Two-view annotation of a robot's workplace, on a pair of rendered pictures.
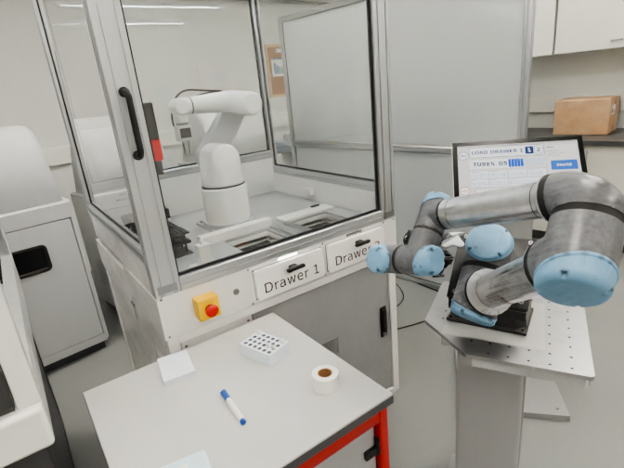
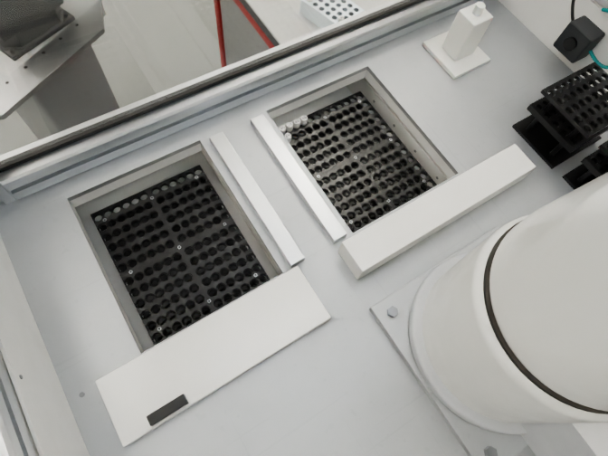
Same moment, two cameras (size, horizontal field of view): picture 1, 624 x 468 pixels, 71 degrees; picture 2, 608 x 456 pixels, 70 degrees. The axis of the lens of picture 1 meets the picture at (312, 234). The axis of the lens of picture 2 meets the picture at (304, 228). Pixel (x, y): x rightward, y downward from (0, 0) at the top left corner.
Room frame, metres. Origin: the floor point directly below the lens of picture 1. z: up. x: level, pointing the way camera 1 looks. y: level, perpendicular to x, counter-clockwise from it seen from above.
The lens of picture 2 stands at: (2.00, 0.08, 1.50)
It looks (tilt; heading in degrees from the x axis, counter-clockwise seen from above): 66 degrees down; 171
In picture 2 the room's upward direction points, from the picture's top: 12 degrees clockwise
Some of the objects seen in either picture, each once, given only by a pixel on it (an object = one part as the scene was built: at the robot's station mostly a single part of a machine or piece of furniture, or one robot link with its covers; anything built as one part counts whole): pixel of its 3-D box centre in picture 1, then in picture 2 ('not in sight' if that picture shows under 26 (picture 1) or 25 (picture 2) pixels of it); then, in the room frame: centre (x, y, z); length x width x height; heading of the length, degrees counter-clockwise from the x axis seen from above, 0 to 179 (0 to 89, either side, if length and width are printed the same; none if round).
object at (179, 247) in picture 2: not in sight; (183, 254); (1.78, -0.06, 0.87); 0.22 x 0.18 x 0.06; 34
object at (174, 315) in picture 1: (239, 240); not in sight; (1.86, 0.33, 0.87); 1.02 x 0.95 x 0.14; 124
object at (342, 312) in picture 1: (255, 331); not in sight; (1.86, 0.32, 0.40); 1.03 x 0.95 x 0.80; 124
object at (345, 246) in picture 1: (357, 248); not in sight; (1.61, -0.17, 0.87); 0.29 x 0.02 x 0.11; 124
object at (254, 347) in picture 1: (264, 347); not in sight; (1.12, 0.17, 0.78); 0.12 x 0.08 x 0.04; 51
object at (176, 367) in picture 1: (175, 367); not in sight; (1.08, 0.43, 0.77); 0.13 x 0.09 x 0.02; 25
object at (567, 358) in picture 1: (501, 334); not in sight; (1.18, -0.57, 0.70); 0.45 x 0.44 x 0.12; 61
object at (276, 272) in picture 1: (291, 273); not in sight; (1.43, 0.09, 0.87); 0.29 x 0.02 x 0.11; 124
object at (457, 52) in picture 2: not in sight; (467, 31); (1.39, 0.37, 1.00); 0.09 x 0.08 x 0.10; 34
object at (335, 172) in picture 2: not in sight; (352, 167); (1.60, 0.20, 0.87); 0.22 x 0.18 x 0.06; 34
